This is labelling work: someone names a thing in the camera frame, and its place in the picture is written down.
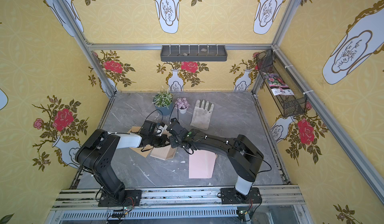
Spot dirty white work glove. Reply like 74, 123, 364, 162
190, 99, 215, 130

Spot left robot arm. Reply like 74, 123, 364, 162
75, 120, 168, 203

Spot grey wall shelf tray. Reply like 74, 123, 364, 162
160, 44, 228, 62

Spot seed packet in basket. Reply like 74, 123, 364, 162
263, 72, 294, 96

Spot pink envelope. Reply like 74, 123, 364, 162
189, 150, 217, 179

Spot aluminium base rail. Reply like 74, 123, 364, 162
46, 185, 313, 224

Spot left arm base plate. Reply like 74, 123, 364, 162
98, 190, 142, 207

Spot brown kraft envelope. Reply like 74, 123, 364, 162
128, 126, 154, 158

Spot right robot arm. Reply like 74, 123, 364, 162
167, 118, 265, 197

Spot black wire mesh basket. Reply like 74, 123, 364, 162
256, 50, 307, 117

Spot green plant in blue pot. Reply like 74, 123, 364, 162
153, 90, 173, 116

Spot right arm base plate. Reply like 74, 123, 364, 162
217, 188, 262, 205

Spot purple flowers in white pot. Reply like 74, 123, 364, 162
176, 97, 190, 114

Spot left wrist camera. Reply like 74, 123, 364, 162
156, 123, 168, 136

